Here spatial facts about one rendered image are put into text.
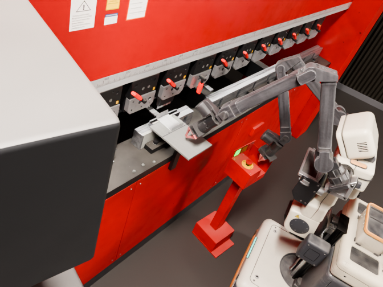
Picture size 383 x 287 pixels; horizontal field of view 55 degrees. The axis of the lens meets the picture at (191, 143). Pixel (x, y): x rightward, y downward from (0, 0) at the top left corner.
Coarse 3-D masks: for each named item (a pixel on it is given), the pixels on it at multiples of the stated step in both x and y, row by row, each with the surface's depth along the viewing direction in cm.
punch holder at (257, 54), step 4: (268, 36) 214; (272, 36) 218; (260, 40) 210; (264, 40) 213; (268, 40) 217; (256, 44) 213; (260, 44) 212; (264, 44) 217; (268, 44) 221; (256, 48) 214; (260, 48) 216; (268, 48) 224; (252, 52) 217; (256, 52) 214; (260, 52) 219; (252, 56) 217; (256, 56) 218; (260, 56) 223; (264, 56) 228; (252, 60) 219; (256, 60) 222
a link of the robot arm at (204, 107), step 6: (204, 102) 159; (210, 102) 160; (198, 108) 160; (204, 108) 159; (210, 108) 159; (216, 108) 161; (204, 114) 160; (216, 114) 159; (222, 114) 156; (228, 114) 156; (222, 120) 157
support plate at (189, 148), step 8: (152, 128) 176; (160, 128) 178; (184, 128) 183; (160, 136) 174; (168, 136) 175; (176, 136) 177; (184, 136) 179; (176, 144) 173; (184, 144) 174; (192, 144) 176; (200, 144) 178; (208, 144) 179; (184, 152) 170; (192, 152) 172; (200, 152) 173
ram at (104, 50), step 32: (32, 0) 89; (64, 0) 95; (128, 0) 112; (160, 0) 123; (192, 0) 137; (224, 0) 153; (256, 0) 175; (288, 0) 204; (320, 0) 243; (352, 0) 301; (64, 32) 102; (96, 32) 111; (128, 32) 121; (160, 32) 134; (192, 32) 150; (224, 32) 171; (96, 64) 119; (128, 64) 132
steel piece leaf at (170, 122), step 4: (164, 116) 185; (168, 116) 186; (160, 120) 182; (164, 120) 183; (168, 120) 184; (172, 120) 185; (176, 120) 186; (164, 124) 181; (168, 124) 182; (172, 124) 182; (176, 124) 183; (180, 124) 181; (168, 128) 179; (172, 128) 177; (176, 128) 181
